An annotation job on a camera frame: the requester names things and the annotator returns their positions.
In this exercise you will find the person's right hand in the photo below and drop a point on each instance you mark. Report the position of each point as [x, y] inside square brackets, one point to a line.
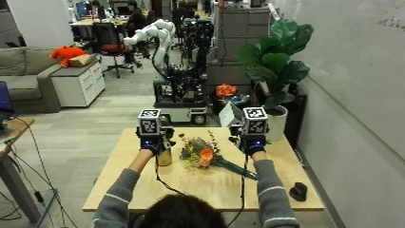
[253, 142]

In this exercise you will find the person's left hand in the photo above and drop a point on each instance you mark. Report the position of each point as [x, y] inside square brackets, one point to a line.
[149, 142]

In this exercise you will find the gold vase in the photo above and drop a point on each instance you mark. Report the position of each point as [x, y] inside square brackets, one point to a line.
[164, 155]

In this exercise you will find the left glove marker cube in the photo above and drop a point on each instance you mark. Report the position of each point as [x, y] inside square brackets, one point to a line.
[149, 122]

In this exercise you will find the glove marker cube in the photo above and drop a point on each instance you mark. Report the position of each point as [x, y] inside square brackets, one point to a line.
[149, 122]
[255, 121]

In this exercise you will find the right glove marker cube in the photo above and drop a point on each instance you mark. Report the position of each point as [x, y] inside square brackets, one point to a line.
[255, 121]

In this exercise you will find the white plant pot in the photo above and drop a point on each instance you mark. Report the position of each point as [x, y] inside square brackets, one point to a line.
[276, 122]

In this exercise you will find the white paper sheet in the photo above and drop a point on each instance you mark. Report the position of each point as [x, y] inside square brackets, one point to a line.
[229, 114]

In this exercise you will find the mixed flower bouquet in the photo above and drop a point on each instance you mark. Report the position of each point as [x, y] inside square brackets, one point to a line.
[203, 154]

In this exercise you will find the black side cabinet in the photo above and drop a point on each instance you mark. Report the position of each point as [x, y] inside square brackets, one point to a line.
[295, 114]

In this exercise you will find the orange flower bunch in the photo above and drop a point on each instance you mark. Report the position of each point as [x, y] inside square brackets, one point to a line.
[225, 90]

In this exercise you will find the small black object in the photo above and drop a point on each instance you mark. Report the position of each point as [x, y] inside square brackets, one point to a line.
[299, 191]

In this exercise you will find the the person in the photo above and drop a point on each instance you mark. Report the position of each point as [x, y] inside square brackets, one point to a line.
[189, 202]

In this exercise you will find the white mobile robot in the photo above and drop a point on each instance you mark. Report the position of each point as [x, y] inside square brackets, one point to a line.
[179, 72]

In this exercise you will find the white drawer cabinet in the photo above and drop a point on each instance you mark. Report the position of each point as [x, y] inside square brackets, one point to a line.
[80, 83]

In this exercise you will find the potted green leafy plant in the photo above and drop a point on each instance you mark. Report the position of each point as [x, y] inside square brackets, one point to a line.
[276, 60]

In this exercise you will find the brown paper bag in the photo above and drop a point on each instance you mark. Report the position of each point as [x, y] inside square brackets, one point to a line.
[83, 60]

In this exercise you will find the grey filing cabinet stack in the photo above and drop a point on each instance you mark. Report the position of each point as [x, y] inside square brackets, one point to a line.
[240, 44]

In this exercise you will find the black office chair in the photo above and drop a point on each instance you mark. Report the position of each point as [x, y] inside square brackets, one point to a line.
[111, 44]

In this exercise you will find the wooden side desk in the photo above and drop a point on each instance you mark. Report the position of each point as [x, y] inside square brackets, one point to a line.
[12, 158]

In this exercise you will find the orange plush toy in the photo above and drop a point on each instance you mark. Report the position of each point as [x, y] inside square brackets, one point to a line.
[65, 53]

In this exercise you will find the grey sofa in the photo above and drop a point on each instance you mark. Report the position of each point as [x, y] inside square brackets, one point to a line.
[25, 79]

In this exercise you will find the blue laptop screen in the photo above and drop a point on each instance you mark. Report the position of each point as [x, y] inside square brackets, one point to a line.
[4, 98]

